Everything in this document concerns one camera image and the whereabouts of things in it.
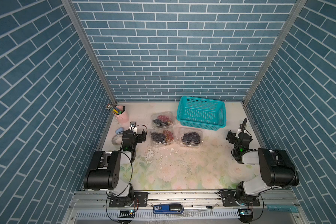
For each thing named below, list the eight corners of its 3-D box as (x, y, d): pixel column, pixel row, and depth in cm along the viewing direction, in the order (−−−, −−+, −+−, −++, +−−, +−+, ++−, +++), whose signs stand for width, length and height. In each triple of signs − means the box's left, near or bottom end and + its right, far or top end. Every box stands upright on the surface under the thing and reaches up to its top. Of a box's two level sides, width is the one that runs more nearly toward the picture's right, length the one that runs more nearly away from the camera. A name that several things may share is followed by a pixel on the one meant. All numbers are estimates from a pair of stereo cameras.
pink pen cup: (117, 124, 108) (111, 113, 98) (120, 114, 114) (115, 103, 105) (127, 124, 108) (123, 113, 98) (130, 114, 114) (126, 103, 105)
